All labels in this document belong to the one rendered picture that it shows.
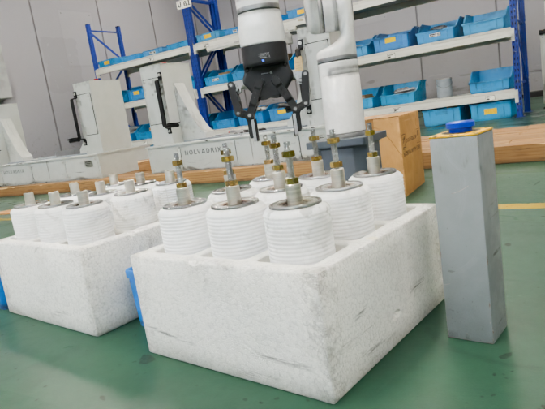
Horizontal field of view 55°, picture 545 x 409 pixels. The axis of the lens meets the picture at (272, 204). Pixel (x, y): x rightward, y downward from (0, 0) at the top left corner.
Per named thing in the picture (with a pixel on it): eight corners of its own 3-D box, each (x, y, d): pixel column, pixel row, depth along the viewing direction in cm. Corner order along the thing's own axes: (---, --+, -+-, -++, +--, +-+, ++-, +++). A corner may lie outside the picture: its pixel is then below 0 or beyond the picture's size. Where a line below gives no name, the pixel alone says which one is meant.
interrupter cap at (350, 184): (336, 195, 78) (336, 191, 78) (306, 192, 84) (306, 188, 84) (373, 185, 82) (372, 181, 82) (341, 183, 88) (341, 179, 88)
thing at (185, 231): (192, 320, 86) (173, 213, 83) (166, 307, 93) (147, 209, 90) (240, 300, 92) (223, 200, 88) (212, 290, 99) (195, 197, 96)
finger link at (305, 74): (302, 69, 85) (298, 106, 86) (312, 70, 85) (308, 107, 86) (302, 70, 88) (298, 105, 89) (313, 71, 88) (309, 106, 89)
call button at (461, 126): (452, 134, 80) (451, 121, 79) (479, 131, 77) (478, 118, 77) (442, 138, 77) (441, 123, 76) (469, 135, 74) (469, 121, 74)
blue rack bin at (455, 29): (431, 46, 548) (429, 25, 544) (468, 39, 527) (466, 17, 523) (415, 45, 508) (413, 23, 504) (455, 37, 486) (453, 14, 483)
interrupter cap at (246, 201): (246, 210, 77) (245, 205, 77) (202, 213, 80) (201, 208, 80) (267, 200, 84) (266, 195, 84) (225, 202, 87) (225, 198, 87)
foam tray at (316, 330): (282, 278, 122) (271, 203, 119) (446, 297, 97) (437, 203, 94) (148, 352, 93) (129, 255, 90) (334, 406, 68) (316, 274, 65)
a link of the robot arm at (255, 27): (293, 45, 93) (288, 8, 92) (289, 38, 82) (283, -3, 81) (243, 53, 94) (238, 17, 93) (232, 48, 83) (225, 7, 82)
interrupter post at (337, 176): (338, 191, 82) (336, 170, 81) (328, 190, 84) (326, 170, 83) (349, 187, 83) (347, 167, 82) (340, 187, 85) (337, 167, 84)
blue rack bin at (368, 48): (354, 61, 596) (351, 42, 593) (385, 55, 575) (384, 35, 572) (335, 62, 555) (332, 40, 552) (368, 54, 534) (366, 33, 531)
